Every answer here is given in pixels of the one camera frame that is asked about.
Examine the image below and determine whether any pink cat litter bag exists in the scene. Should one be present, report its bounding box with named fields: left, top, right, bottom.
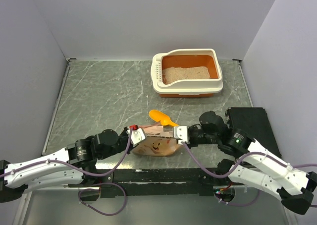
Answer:
left=131, top=123, right=181, bottom=157

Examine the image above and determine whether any beige cat litter pile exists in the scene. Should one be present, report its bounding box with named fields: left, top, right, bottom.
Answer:
left=162, top=66, right=211, bottom=84

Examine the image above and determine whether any black case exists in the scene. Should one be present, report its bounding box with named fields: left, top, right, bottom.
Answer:
left=225, top=107, right=282, bottom=159

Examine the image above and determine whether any white orange litter box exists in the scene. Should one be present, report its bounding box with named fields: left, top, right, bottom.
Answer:
left=151, top=49, right=223, bottom=98

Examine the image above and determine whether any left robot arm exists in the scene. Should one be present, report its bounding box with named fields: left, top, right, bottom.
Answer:
left=0, top=127, right=134, bottom=203

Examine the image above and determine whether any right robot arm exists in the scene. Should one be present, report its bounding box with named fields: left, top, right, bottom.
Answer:
left=185, top=111, right=317, bottom=215

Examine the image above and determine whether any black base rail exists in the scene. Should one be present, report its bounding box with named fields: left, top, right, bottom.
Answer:
left=69, top=168, right=231, bottom=196

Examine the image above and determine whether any yellow litter scoop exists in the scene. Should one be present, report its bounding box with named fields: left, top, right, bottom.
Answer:
left=149, top=110, right=178, bottom=127

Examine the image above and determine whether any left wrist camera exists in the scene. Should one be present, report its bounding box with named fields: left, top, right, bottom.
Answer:
left=127, top=124, right=146, bottom=147

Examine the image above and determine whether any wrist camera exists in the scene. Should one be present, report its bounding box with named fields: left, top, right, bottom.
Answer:
left=173, top=126, right=189, bottom=145
left=127, top=124, right=146, bottom=147

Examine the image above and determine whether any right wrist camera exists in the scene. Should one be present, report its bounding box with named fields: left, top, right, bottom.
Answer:
left=173, top=126, right=189, bottom=145

